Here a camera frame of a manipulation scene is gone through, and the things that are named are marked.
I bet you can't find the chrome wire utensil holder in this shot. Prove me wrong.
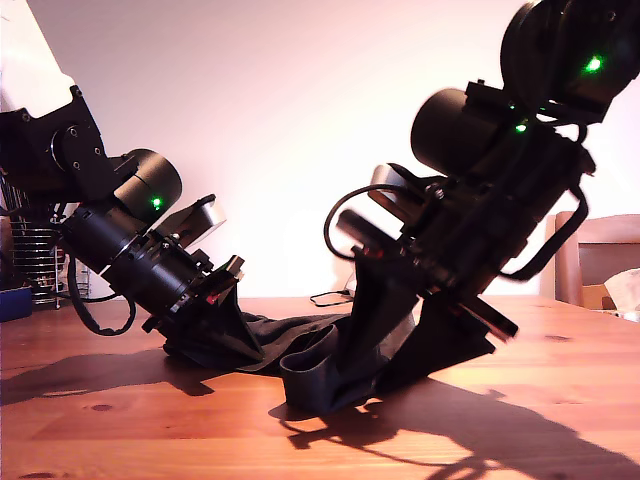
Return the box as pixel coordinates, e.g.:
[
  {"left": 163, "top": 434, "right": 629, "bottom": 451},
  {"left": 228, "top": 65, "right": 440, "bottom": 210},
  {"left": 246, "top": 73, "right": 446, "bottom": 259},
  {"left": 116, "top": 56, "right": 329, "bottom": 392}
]
[{"left": 9, "top": 219, "right": 95, "bottom": 310}]

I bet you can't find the brown wooden chair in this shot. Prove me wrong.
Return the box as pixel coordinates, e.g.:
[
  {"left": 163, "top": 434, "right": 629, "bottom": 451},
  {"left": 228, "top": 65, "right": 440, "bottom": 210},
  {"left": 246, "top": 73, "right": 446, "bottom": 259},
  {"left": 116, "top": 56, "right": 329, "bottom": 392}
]
[{"left": 544, "top": 212, "right": 640, "bottom": 311}]

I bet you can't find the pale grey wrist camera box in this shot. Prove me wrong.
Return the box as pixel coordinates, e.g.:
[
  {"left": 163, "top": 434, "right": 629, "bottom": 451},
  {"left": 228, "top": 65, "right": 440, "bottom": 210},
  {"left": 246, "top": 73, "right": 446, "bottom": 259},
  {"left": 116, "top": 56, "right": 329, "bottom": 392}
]
[
  {"left": 157, "top": 194, "right": 229, "bottom": 251},
  {"left": 370, "top": 163, "right": 434, "bottom": 229}
]

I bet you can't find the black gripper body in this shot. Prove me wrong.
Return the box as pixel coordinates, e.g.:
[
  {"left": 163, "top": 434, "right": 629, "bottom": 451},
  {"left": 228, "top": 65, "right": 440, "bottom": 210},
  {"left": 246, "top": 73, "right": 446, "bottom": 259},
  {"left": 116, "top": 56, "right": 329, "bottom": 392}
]
[{"left": 107, "top": 238, "right": 246, "bottom": 335}]

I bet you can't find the brown cardboard box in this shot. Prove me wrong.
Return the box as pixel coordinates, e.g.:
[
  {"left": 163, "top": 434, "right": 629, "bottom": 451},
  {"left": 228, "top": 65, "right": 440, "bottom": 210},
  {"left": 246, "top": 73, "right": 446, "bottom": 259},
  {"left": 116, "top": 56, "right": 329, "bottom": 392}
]
[{"left": 581, "top": 284, "right": 616, "bottom": 311}]

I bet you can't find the white tissue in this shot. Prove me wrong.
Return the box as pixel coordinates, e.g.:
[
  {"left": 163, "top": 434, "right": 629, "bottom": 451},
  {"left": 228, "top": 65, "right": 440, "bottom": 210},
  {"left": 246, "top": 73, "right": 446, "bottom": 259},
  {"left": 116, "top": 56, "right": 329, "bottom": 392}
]
[{"left": 602, "top": 268, "right": 640, "bottom": 314}]

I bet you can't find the blue box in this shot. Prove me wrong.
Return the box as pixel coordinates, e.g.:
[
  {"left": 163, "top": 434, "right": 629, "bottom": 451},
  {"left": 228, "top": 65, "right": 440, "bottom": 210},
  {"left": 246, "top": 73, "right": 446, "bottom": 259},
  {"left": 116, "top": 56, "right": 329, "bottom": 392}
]
[{"left": 0, "top": 288, "right": 34, "bottom": 324}]

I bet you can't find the thick braided black cable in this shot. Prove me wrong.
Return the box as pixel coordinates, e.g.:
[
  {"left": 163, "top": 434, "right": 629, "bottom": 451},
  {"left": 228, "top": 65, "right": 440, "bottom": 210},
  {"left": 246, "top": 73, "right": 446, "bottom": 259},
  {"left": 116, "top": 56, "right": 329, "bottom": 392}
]
[
  {"left": 67, "top": 254, "right": 137, "bottom": 337},
  {"left": 499, "top": 184, "right": 589, "bottom": 281}
]

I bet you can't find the thin black power cable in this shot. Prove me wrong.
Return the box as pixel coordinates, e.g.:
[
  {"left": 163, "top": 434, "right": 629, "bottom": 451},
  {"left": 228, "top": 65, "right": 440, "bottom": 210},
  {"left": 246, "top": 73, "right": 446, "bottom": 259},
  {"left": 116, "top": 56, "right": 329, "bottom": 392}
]
[{"left": 309, "top": 288, "right": 354, "bottom": 309}]

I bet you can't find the dark grey underwear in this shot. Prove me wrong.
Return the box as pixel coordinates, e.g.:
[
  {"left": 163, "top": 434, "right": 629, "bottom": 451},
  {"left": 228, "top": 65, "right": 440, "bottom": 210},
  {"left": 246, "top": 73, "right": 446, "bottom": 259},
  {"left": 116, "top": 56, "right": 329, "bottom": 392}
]
[{"left": 162, "top": 307, "right": 494, "bottom": 417}]

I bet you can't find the patterned tissue box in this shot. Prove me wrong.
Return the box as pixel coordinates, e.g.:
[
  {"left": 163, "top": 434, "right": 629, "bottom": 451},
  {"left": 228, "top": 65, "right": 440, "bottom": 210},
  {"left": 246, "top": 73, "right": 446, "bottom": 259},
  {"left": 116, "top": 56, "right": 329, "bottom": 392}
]
[{"left": 594, "top": 308, "right": 640, "bottom": 325}]

